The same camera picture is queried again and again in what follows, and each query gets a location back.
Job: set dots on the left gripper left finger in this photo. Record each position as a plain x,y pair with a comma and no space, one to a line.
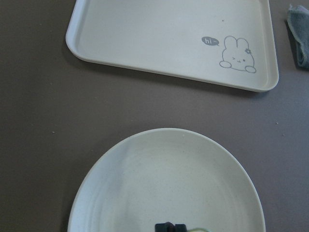
163,227

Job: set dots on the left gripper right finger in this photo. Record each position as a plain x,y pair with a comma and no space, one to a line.
180,228

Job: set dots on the cream round plate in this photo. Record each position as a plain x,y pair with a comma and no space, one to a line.
166,175

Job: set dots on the cream rabbit tray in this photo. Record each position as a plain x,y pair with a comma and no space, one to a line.
223,42

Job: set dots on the grey folded cloth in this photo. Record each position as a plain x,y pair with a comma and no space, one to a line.
298,23

